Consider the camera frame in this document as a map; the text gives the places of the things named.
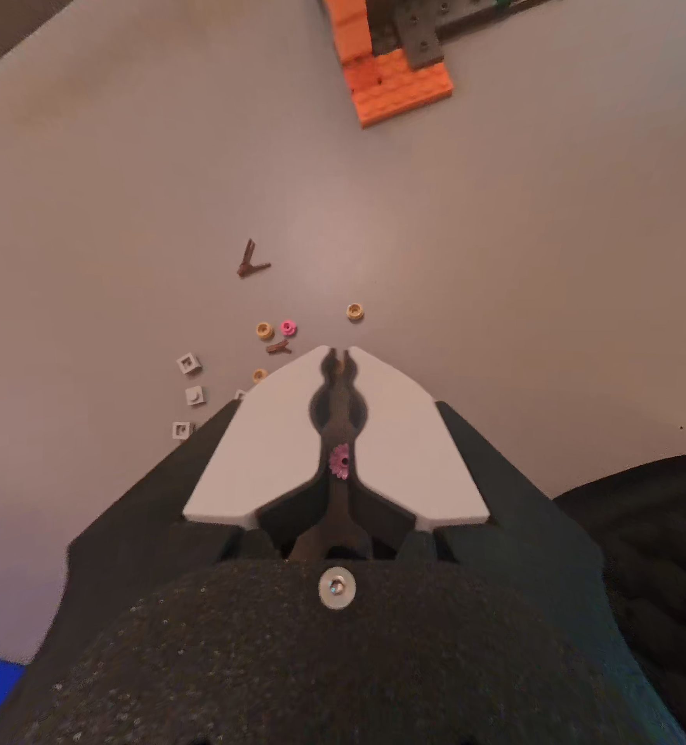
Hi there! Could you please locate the black mesh chair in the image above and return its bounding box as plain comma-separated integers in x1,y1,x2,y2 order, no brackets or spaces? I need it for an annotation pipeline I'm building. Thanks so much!
552,453,686,745

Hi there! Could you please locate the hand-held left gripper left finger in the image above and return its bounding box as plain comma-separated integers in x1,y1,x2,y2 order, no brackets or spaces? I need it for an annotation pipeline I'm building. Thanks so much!
181,345,338,556

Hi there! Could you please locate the grey desk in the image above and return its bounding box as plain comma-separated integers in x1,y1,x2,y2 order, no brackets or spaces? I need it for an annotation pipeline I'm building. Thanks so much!
0,0,686,670

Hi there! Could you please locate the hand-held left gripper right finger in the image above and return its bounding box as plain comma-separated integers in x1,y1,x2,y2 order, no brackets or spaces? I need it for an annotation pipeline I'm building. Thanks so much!
347,346,491,555

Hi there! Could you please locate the toy brick building model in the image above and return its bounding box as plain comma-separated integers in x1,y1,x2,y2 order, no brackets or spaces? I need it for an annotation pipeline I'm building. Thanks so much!
322,0,553,129

